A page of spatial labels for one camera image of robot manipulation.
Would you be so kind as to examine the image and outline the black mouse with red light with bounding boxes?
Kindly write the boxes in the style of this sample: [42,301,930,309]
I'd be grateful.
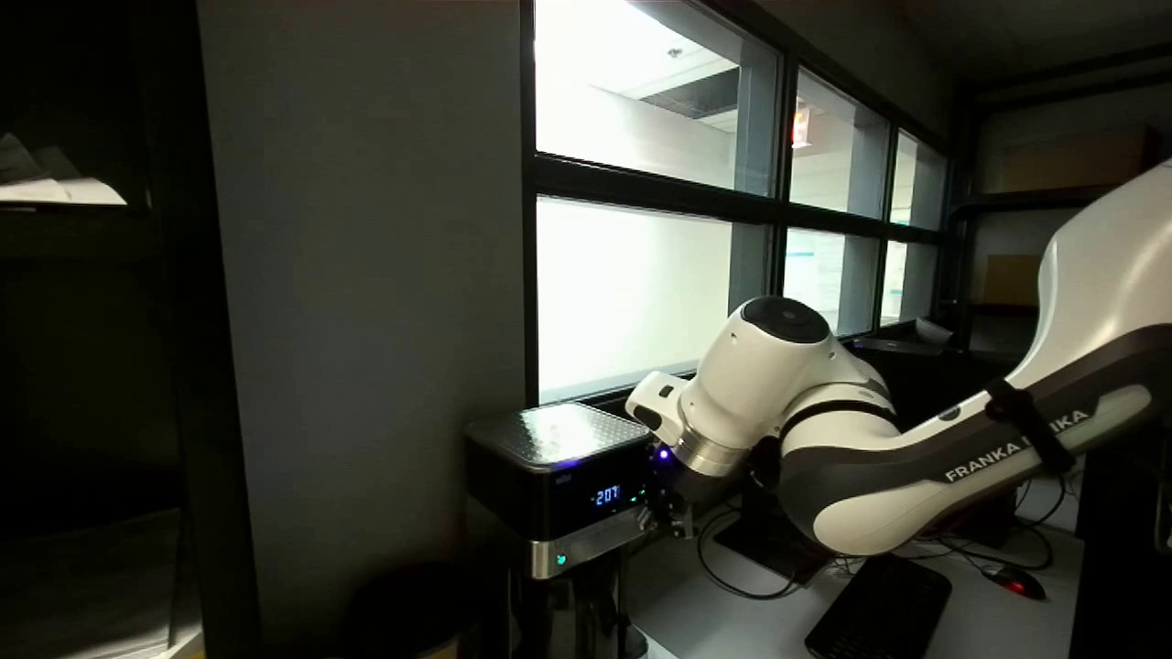
[993,559,1051,604]

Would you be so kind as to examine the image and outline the black window frame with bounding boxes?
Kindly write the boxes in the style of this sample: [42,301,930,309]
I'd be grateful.
[517,0,957,415]

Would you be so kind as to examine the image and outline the dark wall shelf with boxes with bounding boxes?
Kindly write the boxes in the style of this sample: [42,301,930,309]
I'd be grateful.
[948,49,1172,360]

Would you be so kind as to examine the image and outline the black cable on desk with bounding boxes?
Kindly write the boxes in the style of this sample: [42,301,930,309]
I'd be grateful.
[690,516,800,604]

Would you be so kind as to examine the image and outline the black silver coffee maker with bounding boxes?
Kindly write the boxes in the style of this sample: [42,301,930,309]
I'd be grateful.
[460,400,664,659]

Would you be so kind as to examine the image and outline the dark shelving unit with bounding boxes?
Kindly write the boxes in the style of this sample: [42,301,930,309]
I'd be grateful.
[0,0,234,659]

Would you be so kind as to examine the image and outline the white papers on shelf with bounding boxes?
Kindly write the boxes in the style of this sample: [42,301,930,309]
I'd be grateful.
[0,128,128,213]

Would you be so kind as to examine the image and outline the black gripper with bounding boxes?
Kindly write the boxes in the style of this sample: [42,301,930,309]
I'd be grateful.
[628,443,743,550]

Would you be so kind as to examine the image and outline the black computer monitor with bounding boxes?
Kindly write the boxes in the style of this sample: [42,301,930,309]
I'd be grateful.
[710,478,844,586]

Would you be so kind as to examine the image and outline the black keyboard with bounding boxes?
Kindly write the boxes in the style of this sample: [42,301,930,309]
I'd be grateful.
[798,554,957,659]

